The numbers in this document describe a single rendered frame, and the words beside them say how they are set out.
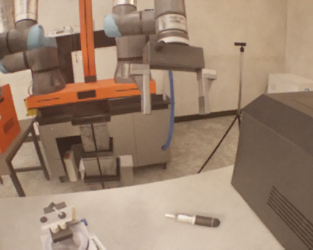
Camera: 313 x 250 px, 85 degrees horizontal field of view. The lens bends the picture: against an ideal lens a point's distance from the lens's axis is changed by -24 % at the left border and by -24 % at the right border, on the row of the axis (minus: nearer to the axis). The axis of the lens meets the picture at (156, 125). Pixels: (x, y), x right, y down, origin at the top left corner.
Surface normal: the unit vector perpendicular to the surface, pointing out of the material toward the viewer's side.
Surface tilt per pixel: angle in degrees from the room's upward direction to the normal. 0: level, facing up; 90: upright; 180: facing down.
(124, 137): 90
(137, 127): 90
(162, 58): 67
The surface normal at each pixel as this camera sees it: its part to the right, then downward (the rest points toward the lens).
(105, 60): 0.24, 0.38
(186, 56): 0.31, -0.03
